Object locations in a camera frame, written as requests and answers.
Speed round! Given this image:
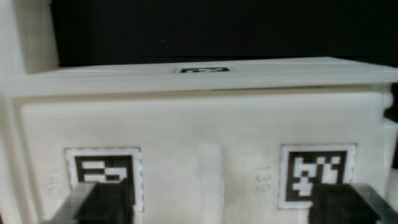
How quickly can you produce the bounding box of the white cabinet door panel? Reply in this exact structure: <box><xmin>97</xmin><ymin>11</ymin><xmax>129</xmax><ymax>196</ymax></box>
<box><xmin>17</xmin><ymin>92</ymin><xmax>237</xmax><ymax>224</ymax></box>
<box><xmin>201</xmin><ymin>91</ymin><xmax>397</xmax><ymax>224</ymax></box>

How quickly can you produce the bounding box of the white U-shaped fence frame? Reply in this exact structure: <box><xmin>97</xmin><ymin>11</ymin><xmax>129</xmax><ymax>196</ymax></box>
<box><xmin>0</xmin><ymin>0</ymin><xmax>59</xmax><ymax>80</ymax></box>

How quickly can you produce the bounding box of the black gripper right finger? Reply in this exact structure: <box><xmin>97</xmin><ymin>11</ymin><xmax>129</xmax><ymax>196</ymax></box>
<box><xmin>308</xmin><ymin>184</ymin><xmax>398</xmax><ymax>224</ymax></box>

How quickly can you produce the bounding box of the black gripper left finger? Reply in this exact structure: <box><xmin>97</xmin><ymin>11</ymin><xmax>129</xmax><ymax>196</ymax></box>
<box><xmin>50</xmin><ymin>179</ymin><xmax>136</xmax><ymax>224</ymax></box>

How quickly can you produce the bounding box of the white cabinet body box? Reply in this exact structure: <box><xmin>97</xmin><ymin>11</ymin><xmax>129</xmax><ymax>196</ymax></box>
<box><xmin>0</xmin><ymin>58</ymin><xmax>398</xmax><ymax>224</ymax></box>

